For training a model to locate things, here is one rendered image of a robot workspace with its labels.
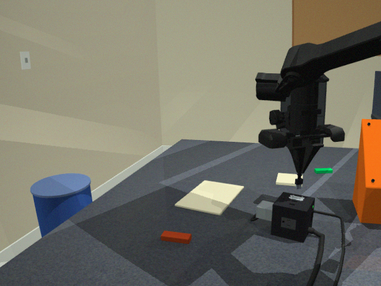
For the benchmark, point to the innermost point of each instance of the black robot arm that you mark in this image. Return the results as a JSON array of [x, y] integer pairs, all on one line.
[[305, 65]]

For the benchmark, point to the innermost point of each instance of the green flat block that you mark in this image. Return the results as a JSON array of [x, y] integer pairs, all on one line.
[[323, 170]]

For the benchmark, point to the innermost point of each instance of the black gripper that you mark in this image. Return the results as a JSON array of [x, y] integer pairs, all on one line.
[[303, 122]]

